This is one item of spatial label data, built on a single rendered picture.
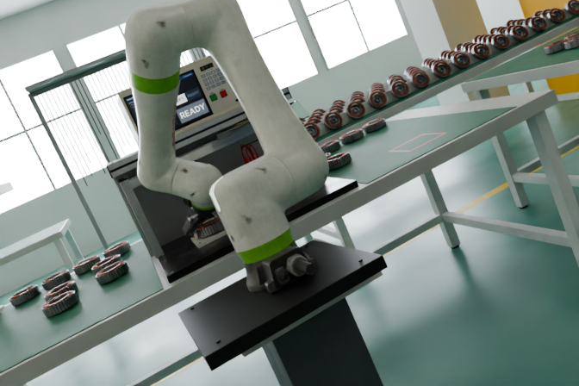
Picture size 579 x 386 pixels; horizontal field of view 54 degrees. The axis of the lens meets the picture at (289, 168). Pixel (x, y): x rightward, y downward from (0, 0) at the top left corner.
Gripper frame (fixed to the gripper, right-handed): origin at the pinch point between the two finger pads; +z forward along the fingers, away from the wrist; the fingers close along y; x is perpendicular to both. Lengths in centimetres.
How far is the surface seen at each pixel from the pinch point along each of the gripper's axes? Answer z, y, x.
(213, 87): -8.2, 22.7, 41.9
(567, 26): 104, 269, 43
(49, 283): 51, -62, 27
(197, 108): -6.2, 14.6, 38.1
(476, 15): 238, 334, 143
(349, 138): 54, 80, 25
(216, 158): 14.0, 14.8, 27.2
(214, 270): -18.9, -7.5, -18.5
